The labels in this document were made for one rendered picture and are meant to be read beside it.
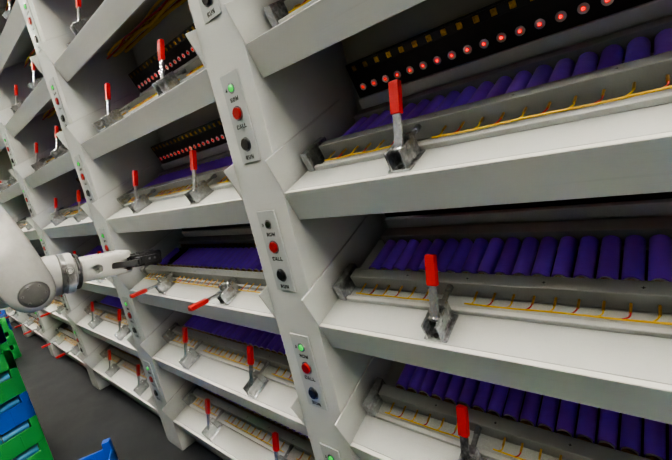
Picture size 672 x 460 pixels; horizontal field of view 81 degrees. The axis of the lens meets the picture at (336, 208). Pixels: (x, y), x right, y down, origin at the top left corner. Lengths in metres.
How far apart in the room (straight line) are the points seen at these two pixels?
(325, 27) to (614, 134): 0.29
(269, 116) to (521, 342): 0.39
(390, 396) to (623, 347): 0.34
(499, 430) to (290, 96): 0.51
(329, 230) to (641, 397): 0.39
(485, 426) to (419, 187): 0.33
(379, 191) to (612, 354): 0.26
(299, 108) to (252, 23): 0.12
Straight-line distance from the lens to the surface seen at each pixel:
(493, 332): 0.46
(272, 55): 0.52
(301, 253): 0.55
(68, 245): 1.85
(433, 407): 0.63
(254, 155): 0.56
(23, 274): 0.87
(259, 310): 0.69
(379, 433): 0.67
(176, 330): 1.20
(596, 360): 0.43
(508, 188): 0.38
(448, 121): 0.45
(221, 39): 0.59
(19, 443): 1.60
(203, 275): 0.89
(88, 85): 1.21
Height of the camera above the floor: 0.72
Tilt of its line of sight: 9 degrees down
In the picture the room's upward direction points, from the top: 14 degrees counter-clockwise
